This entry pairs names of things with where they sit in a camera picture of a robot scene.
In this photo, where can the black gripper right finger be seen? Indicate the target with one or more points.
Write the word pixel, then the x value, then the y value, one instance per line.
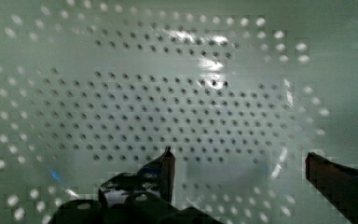
pixel 336 182

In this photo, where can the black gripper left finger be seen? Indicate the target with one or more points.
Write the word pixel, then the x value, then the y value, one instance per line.
pixel 156 177

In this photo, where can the green plastic strainer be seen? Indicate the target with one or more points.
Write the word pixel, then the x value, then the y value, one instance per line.
pixel 240 91

